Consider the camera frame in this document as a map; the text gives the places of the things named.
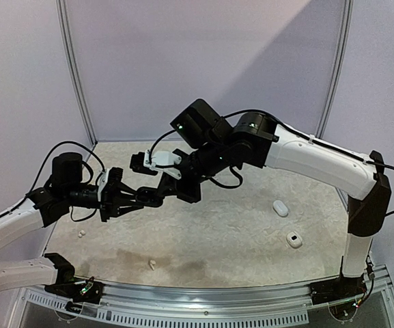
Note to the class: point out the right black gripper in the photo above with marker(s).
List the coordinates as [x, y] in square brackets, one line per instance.
[186, 184]

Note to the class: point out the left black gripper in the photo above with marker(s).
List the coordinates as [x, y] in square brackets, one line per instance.
[113, 198]

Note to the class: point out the black oval charging case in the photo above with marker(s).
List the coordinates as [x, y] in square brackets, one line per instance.
[148, 196]

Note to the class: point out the white oval charging case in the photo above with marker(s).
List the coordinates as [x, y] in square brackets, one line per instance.
[280, 208]

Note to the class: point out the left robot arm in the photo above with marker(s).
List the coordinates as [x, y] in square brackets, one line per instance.
[40, 208]

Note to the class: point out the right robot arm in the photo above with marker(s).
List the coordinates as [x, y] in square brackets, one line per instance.
[262, 140]

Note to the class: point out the white case with black window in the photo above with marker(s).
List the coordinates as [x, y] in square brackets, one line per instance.
[294, 240]

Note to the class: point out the white stem earbud front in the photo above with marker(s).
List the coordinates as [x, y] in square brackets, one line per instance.
[152, 264]

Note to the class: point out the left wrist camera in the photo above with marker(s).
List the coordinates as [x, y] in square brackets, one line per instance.
[108, 180]

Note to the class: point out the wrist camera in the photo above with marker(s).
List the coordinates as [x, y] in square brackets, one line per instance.
[108, 180]
[161, 161]

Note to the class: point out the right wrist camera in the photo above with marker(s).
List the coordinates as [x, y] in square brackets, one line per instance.
[161, 161]

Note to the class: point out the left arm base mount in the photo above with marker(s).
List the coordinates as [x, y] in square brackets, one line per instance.
[78, 290]

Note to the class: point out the aluminium front rail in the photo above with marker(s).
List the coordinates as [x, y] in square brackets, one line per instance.
[288, 305]

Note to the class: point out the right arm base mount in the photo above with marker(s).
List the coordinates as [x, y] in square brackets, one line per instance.
[337, 288]

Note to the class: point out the left aluminium frame post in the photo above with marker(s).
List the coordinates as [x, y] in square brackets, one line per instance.
[64, 22]

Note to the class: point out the aluminium frame post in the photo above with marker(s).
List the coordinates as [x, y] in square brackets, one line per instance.
[64, 22]
[340, 49]

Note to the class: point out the right aluminium frame post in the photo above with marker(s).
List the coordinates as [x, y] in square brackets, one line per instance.
[340, 49]

